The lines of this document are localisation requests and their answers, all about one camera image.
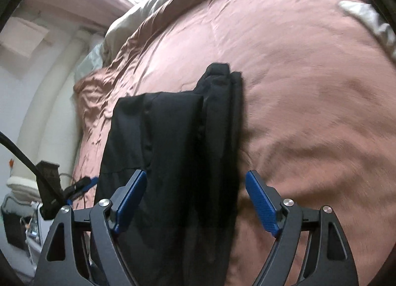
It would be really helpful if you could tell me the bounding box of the white pillow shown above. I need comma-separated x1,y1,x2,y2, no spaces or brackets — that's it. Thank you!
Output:
74,42,106,89

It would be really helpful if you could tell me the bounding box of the beige wall box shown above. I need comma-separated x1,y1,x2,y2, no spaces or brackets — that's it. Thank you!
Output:
0,17,51,58

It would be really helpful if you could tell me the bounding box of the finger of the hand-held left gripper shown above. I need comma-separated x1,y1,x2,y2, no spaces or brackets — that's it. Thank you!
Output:
63,176,99,204

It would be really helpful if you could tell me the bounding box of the beige blanket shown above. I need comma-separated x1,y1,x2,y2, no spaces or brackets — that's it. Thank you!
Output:
103,0,198,58

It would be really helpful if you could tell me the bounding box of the pink duvet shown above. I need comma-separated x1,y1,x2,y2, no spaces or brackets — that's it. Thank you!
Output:
73,0,396,286

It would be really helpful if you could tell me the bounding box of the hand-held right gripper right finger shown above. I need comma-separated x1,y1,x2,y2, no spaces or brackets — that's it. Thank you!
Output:
246,170,359,286

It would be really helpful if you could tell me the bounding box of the black jacket with yellow print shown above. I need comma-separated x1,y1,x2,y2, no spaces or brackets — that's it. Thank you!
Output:
91,63,248,286

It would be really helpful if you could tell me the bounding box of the white folded bedding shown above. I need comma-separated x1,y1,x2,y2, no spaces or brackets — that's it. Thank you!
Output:
6,176,41,203

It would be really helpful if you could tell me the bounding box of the black cable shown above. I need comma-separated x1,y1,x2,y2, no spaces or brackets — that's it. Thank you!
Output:
0,131,62,200

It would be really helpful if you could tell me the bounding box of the white patterned cloth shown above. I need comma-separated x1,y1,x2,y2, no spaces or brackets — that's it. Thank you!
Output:
339,0,396,54

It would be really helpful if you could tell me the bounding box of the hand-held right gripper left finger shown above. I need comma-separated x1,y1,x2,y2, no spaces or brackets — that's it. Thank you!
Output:
34,170,147,286

